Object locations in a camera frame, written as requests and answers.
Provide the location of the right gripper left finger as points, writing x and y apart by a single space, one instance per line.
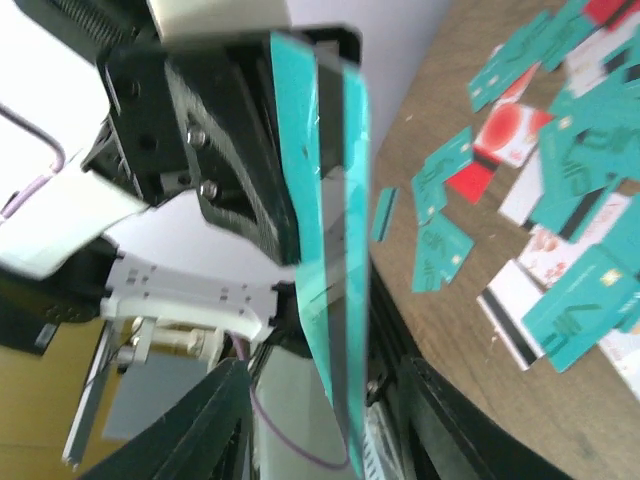
204 436

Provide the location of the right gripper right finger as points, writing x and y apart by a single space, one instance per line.
443 435

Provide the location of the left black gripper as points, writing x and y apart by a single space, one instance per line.
221 86

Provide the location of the teal striped card front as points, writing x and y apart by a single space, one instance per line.
324 123

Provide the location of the teal vertical card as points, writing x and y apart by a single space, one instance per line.
595 295

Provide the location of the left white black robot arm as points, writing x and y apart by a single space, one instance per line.
74 245

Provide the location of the white card black stripe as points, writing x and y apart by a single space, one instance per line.
506 299

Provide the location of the teal VIP card front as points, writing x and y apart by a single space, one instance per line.
441 249

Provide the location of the teal striped card left edge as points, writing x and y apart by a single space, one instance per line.
384 213

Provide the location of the teal card far left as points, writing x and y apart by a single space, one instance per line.
446 161

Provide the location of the red card lower left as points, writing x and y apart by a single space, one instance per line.
473 180

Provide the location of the white card red blob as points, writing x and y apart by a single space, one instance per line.
510 133

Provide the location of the black aluminium frame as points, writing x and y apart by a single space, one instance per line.
392 342

